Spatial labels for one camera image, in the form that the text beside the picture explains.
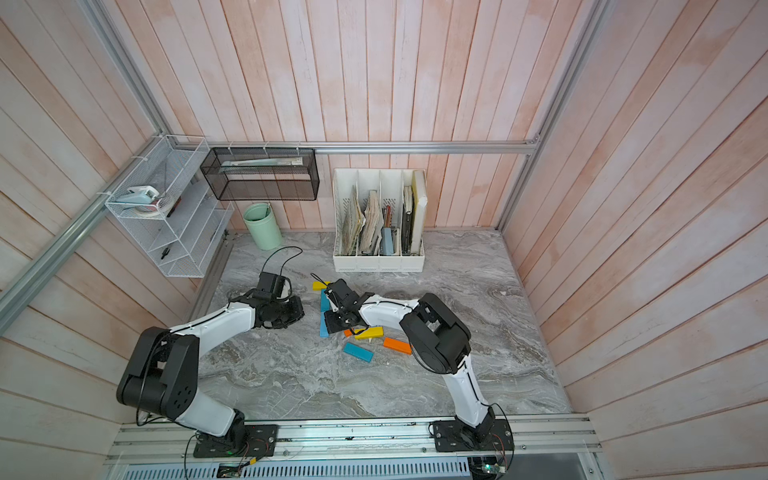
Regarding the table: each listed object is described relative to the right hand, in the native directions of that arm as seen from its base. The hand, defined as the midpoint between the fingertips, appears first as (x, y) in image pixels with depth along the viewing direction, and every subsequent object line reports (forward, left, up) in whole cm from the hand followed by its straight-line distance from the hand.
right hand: (330, 322), depth 95 cm
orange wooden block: (-4, -6, 0) cm, 7 cm away
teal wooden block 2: (-10, -10, 0) cm, 14 cm away
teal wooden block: (+6, +2, +1) cm, 7 cm away
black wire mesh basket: (+47, +27, +25) cm, 60 cm away
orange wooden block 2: (-7, -23, -1) cm, 24 cm away
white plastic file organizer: (+30, -16, +17) cm, 38 cm away
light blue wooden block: (-2, +1, +2) cm, 4 cm away
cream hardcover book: (+29, -29, +26) cm, 48 cm away
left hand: (0, +7, +4) cm, 8 cm away
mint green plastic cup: (+33, +27, +16) cm, 45 cm away
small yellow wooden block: (+5, +2, +14) cm, 15 cm away
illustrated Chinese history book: (+26, -7, +20) cm, 33 cm away
